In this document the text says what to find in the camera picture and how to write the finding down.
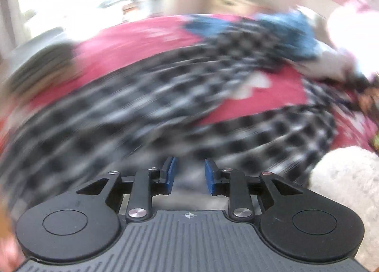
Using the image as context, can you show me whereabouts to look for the white garment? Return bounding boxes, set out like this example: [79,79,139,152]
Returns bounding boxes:
[294,41,355,83]

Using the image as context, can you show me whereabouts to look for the pink pillow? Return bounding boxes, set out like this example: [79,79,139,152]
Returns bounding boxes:
[326,0,378,81]

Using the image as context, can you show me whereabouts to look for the folded grey garment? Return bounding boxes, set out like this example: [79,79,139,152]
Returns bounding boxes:
[1,27,78,95]

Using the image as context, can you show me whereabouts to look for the pink floral bed blanket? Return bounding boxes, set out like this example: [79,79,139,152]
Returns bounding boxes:
[0,14,379,261]

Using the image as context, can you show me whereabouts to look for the white fluffy plush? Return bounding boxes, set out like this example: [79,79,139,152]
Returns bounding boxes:
[309,146,378,271]

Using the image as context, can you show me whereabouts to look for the black white plaid shirt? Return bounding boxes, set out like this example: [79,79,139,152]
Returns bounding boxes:
[1,29,336,219]

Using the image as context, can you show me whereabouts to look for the blue denim garment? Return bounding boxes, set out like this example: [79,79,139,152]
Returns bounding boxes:
[184,11,320,62]

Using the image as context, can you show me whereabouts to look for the cream bedside cabinet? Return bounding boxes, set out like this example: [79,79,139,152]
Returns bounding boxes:
[205,0,271,17]

